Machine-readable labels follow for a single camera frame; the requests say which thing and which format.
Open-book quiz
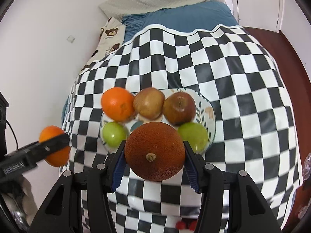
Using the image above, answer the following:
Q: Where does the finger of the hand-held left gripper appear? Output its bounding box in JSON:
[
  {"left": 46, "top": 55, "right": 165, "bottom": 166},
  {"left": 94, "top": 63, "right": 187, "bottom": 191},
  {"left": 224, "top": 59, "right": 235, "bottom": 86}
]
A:
[{"left": 23, "top": 133, "right": 71, "bottom": 162}]

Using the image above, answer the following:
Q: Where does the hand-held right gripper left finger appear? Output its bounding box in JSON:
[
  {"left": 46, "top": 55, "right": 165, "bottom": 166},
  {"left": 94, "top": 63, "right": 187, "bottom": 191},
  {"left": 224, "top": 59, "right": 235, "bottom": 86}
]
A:
[{"left": 28, "top": 139, "right": 128, "bottom": 233}]

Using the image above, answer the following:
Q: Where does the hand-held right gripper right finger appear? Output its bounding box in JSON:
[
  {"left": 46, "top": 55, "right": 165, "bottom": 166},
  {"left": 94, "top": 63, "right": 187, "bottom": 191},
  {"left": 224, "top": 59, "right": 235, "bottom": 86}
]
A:
[{"left": 183, "top": 141, "right": 283, "bottom": 233}]

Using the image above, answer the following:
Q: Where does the medium orange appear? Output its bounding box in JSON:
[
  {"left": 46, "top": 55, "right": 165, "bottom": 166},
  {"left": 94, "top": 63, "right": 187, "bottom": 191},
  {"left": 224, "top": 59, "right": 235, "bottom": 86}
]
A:
[{"left": 39, "top": 125, "right": 72, "bottom": 167}]

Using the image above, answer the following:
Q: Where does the green apple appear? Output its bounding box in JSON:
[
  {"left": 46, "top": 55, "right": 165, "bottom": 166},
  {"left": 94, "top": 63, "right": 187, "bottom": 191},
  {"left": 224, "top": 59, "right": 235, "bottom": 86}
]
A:
[
  {"left": 101, "top": 122, "right": 128, "bottom": 148},
  {"left": 177, "top": 122, "right": 209, "bottom": 152}
]

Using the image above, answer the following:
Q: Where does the brown rough-skinned orange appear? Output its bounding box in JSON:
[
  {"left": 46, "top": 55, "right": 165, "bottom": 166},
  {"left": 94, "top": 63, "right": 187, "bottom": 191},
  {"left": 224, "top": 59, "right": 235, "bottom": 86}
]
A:
[{"left": 124, "top": 122, "right": 186, "bottom": 182}]

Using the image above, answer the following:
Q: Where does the floral oval plate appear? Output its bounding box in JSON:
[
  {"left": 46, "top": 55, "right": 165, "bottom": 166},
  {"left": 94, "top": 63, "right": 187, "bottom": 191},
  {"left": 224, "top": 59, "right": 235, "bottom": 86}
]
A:
[{"left": 100, "top": 87, "right": 217, "bottom": 154}]

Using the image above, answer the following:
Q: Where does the large orange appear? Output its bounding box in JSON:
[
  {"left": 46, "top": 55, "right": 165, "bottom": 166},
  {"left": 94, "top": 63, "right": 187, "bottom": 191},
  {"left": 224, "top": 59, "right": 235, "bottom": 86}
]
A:
[{"left": 101, "top": 87, "right": 136, "bottom": 123}]

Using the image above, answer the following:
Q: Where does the dark red apple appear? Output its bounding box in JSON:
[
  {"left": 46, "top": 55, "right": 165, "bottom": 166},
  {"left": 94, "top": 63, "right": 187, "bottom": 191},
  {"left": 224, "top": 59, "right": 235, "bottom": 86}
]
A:
[{"left": 162, "top": 91, "right": 196, "bottom": 126}]

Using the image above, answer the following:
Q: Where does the brownish apple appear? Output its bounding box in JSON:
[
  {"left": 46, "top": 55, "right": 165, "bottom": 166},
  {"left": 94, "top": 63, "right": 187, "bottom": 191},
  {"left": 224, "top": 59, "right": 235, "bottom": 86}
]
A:
[{"left": 133, "top": 87, "right": 166, "bottom": 120}]

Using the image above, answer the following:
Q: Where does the light blue blanket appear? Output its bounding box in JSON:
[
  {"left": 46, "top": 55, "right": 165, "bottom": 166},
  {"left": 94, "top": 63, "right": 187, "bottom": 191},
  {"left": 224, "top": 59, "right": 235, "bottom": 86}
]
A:
[{"left": 61, "top": 95, "right": 71, "bottom": 127}]

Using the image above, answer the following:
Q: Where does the black white checkered cloth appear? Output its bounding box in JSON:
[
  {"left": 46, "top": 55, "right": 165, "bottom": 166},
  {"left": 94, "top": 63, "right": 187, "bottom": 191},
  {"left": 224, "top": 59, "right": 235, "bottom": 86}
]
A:
[{"left": 58, "top": 24, "right": 304, "bottom": 233}]

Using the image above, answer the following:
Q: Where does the clear plastic bag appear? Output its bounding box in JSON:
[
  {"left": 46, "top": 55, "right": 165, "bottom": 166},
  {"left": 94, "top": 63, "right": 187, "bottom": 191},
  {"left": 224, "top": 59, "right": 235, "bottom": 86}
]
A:
[{"left": 302, "top": 152, "right": 311, "bottom": 175}]

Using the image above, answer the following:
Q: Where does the bear print pillow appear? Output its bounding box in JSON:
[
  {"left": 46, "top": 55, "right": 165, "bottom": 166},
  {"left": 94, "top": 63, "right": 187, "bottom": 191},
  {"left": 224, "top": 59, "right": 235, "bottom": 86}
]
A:
[{"left": 80, "top": 17, "right": 127, "bottom": 74}]

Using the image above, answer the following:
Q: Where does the blue bedsheet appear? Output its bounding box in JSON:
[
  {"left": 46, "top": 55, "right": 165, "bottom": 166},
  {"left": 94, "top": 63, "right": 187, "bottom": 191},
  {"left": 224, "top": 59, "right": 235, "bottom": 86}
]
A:
[{"left": 121, "top": 0, "right": 240, "bottom": 42}]

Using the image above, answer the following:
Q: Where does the white door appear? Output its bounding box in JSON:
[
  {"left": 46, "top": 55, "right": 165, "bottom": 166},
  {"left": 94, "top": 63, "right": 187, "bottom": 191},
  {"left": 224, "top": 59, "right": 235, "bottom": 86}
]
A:
[{"left": 222, "top": 0, "right": 286, "bottom": 33}]

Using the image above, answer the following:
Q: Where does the black cable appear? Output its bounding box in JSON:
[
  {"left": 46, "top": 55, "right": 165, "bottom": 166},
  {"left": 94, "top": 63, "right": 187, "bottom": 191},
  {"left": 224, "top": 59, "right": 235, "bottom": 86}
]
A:
[{"left": 6, "top": 120, "right": 20, "bottom": 151}]

